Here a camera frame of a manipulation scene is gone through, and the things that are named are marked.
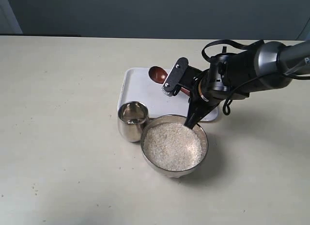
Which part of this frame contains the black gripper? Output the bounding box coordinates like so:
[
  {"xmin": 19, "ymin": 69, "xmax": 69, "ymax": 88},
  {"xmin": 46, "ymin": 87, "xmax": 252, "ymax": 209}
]
[{"xmin": 184, "ymin": 54, "xmax": 232, "ymax": 129}]

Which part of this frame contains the brown wooden spoon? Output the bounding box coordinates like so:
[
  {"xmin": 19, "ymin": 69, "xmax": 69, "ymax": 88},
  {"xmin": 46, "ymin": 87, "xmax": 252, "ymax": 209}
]
[{"xmin": 148, "ymin": 64, "xmax": 190, "ymax": 96}]

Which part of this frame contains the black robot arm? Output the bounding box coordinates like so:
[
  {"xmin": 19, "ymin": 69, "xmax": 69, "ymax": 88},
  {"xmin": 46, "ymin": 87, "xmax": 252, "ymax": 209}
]
[{"xmin": 184, "ymin": 40, "xmax": 310, "ymax": 129}]

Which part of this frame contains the white uncooked rice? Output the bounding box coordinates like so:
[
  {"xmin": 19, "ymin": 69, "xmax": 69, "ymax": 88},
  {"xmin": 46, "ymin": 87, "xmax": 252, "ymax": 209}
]
[{"xmin": 143, "ymin": 123, "xmax": 202, "ymax": 172}]

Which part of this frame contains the large steel rice bowl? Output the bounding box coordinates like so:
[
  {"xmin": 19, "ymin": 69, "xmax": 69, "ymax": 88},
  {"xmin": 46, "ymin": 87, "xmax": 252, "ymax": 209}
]
[{"xmin": 140, "ymin": 115, "xmax": 209, "ymax": 178}]

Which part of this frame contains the small steel cup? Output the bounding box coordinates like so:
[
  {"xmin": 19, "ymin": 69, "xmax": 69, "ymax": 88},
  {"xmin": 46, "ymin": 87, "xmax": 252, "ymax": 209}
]
[{"xmin": 118, "ymin": 101, "xmax": 149, "ymax": 143}]

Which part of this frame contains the white plastic tray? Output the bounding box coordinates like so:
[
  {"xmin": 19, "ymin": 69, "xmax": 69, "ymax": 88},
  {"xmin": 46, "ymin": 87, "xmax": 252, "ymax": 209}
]
[{"xmin": 117, "ymin": 67, "xmax": 220, "ymax": 123}]

